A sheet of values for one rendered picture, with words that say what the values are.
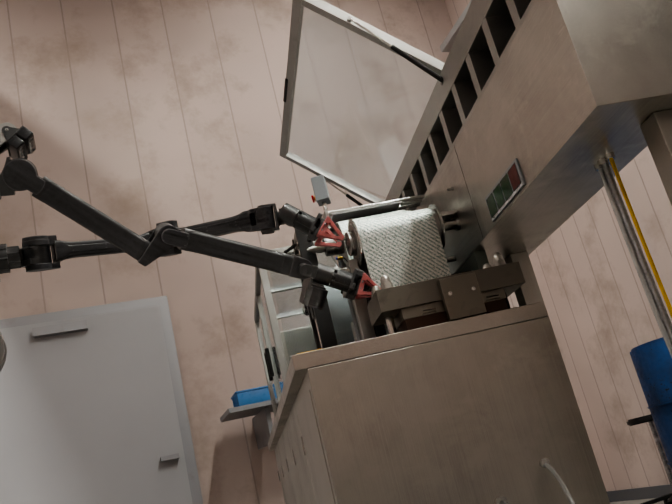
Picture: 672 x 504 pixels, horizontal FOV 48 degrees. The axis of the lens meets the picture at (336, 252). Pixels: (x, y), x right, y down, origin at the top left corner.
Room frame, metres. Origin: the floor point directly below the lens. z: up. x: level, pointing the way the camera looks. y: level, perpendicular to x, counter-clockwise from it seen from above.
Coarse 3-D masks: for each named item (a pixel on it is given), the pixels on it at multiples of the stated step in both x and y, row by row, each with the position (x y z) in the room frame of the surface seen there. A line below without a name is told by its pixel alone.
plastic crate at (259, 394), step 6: (246, 390) 4.94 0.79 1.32; (252, 390) 4.96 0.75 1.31; (258, 390) 4.97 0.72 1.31; (264, 390) 4.99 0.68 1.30; (234, 396) 5.02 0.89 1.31; (240, 396) 4.93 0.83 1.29; (246, 396) 4.94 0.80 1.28; (252, 396) 4.96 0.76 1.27; (258, 396) 4.97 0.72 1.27; (264, 396) 4.98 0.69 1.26; (234, 402) 5.06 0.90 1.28; (240, 402) 4.93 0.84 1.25; (246, 402) 4.94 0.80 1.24; (252, 402) 4.95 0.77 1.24
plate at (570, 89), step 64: (576, 0) 1.34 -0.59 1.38; (640, 0) 1.37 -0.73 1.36; (512, 64) 1.59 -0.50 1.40; (576, 64) 1.35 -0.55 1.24; (640, 64) 1.36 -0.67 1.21; (512, 128) 1.69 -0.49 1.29; (576, 128) 1.43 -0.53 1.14; (640, 128) 1.51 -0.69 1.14; (448, 192) 2.22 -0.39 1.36; (576, 192) 1.85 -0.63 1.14
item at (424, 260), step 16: (432, 240) 2.14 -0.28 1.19; (368, 256) 2.10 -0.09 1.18; (384, 256) 2.11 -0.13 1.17; (400, 256) 2.12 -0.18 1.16; (416, 256) 2.13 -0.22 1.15; (432, 256) 2.13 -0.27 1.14; (384, 272) 2.11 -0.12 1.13; (400, 272) 2.11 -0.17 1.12; (416, 272) 2.12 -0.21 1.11; (432, 272) 2.13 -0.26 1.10; (448, 272) 2.14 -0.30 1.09
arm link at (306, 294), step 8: (304, 264) 1.99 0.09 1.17; (304, 272) 2.00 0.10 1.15; (312, 272) 2.02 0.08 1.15; (304, 280) 2.08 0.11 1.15; (304, 288) 2.07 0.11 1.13; (312, 288) 2.06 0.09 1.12; (304, 296) 2.06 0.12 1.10; (312, 296) 2.07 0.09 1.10; (320, 296) 2.07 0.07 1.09; (304, 304) 2.07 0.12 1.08; (312, 304) 2.07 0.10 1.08; (320, 304) 2.08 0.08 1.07
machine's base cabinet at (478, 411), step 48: (480, 336) 1.88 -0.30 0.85; (528, 336) 1.90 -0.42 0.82; (336, 384) 1.81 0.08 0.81; (384, 384) 1.83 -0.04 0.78; (432, 384) 1.85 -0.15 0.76; (480, 384) 1.87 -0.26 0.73; (528, 384) 1.89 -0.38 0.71; (288, 432) 2.84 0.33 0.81; (336, 432) 1.80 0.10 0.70; (384, 432) 1.82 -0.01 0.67; (432, 432) 1.84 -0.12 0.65; (480, 432) 1.86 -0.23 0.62; (528, 432) 1.89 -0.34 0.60; (576, 432) 1.91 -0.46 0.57; (288, 480) 3.48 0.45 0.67; (336, 480) 1.80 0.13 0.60; (384, 480) 1.82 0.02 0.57; (432, 480) 1.84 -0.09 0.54; (480, 480) 1.86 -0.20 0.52; (528, 480) 1.88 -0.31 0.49; (576, 480) 1.90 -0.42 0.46
